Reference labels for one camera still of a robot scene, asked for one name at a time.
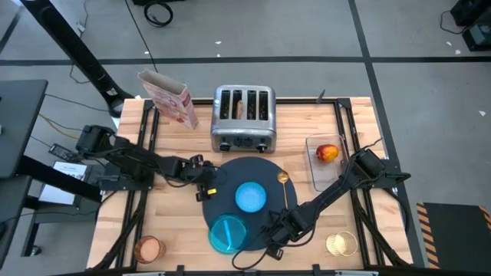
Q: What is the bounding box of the black desk leg frame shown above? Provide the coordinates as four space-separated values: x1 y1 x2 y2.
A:
0 155 104 269

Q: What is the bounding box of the clear glass with gold rim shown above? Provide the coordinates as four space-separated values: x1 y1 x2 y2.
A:
325 231 359 258

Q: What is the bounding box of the red yellow fruit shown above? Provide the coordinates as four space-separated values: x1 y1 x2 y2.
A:
315 143 341 163

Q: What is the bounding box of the black coiled floor cable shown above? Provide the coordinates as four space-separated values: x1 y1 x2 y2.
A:
143 2 174 28

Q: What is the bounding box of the gold spoon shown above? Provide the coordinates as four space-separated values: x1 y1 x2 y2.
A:
276 170 291 210

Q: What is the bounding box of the black mat with hazard stripes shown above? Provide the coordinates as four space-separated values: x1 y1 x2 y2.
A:
416 202 491 269

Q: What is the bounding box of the yellow floor cable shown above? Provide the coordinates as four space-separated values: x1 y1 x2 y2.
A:
37 113 84 141

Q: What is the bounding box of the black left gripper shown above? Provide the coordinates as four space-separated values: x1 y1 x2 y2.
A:
183 153 219 203

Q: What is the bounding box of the copper orange faceted cup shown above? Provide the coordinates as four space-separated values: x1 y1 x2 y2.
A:
133 235 166 265

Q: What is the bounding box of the pink strawberry yogurt cereal box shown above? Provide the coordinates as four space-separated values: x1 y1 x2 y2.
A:
137 68 199 130

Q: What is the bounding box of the teal transparent plate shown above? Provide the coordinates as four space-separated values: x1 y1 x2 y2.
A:
207 213 249 255

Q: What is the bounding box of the dark blue round placemat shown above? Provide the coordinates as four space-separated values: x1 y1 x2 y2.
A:
202 156 298 252

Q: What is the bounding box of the black desk top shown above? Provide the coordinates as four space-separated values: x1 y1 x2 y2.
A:
0 79 49 179

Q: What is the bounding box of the black power adapter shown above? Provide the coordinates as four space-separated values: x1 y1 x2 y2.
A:
48 143 81 163

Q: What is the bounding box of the black slanted stand leg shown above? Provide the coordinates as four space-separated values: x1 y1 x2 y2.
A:
18 0 135 118

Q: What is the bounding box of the black equipment case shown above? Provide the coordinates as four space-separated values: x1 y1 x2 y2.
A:
450 0 491 53

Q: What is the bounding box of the clear plastic container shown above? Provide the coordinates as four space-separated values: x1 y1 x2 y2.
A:
305 133 356 192

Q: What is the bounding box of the orange patterned bowl blue inside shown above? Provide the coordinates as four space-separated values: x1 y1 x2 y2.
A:
234 181 268 214

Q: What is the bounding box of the white paper sheet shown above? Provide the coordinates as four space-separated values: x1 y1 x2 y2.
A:
38 160 89 206

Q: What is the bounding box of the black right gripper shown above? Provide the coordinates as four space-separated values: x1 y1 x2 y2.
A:
265 209 308 262

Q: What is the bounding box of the black metal table frame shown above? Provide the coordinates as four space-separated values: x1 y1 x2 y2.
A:
94 97 414 270

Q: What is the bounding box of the silver four-slot toaster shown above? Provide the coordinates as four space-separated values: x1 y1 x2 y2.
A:
210 84 278 153

